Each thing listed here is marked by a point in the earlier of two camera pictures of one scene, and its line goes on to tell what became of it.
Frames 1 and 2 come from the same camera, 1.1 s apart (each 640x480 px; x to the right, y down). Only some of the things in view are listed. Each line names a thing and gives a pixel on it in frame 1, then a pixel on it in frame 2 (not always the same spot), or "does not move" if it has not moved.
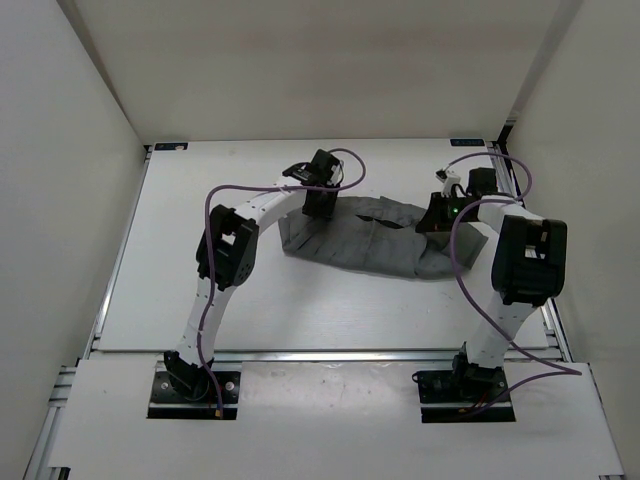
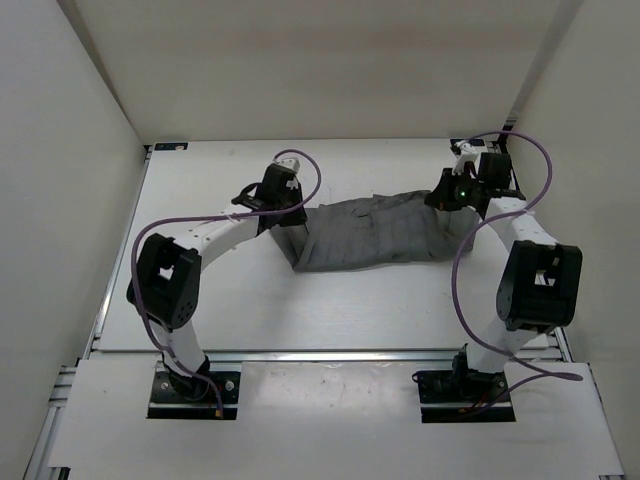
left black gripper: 325,211 -> 299,217
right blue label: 469,142 does not move
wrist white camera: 337,175 -> 290,162
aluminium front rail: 328,358 does not move
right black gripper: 433,219 -> 440,198
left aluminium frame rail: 41,466 does not move
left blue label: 171,146 does not move
